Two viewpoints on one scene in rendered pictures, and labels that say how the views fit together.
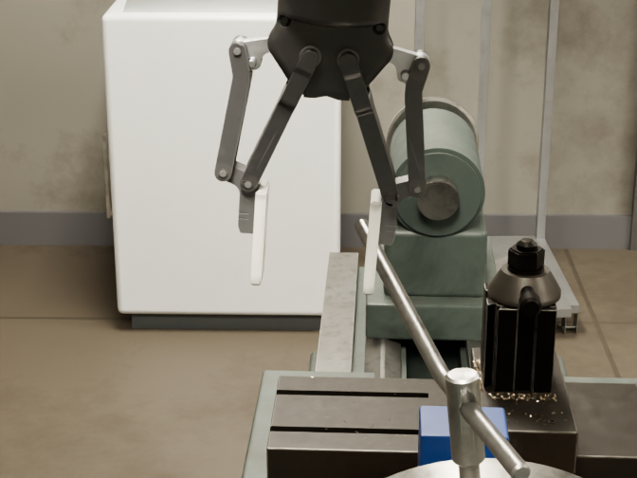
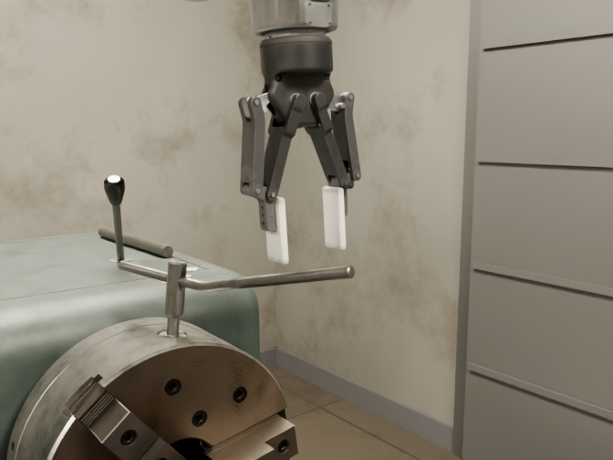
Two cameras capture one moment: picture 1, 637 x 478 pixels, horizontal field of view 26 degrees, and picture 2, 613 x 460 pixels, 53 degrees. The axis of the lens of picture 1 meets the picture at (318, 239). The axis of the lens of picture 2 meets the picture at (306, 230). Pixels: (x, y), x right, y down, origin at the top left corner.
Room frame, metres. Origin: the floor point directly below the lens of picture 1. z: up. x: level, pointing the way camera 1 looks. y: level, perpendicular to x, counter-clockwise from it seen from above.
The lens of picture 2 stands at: (1.42, -0.43, 1.47)
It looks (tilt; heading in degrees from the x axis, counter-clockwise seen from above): 9 degrees down; 140
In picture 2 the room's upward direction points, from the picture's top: straight up
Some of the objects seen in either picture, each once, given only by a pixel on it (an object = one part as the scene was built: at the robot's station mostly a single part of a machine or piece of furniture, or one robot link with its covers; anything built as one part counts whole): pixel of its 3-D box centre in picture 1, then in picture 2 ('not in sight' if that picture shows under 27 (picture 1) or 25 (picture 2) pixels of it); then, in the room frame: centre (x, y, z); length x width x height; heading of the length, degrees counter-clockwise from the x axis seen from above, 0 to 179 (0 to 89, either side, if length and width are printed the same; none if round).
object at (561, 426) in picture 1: (519, 406); not in sight; (1.38, -0.23, 1.00); 0.20 x 0.10 x 0.05; 177
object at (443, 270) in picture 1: (433, 212); not in sight; (1.99, -0.18, 1.01); 0.30 x 0.20 x 0.29; 177
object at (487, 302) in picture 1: (518, 337); not in sight; (1.40, -0.22, 1.07); 0.07 x 0.07 x 0.10; 87
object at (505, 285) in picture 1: (524, 282); not in sight; (1.41, -0.23, 1.14); 0.08 x 0.08 x 0.03
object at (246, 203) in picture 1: (236, 194); (345, 193); (0.92, 0.06, 1.40); 0.03 x 0.01 x 0.05; 87
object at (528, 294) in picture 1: (529, 300); not in sight; (1.35, -0.22, 1.14); 0.04 x 0.02 x 0.02; 177
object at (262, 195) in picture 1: (260, 232); (334, 217); (0.92, 0.04, 1.37); 0.03 x 0.01 x 0.07; 177
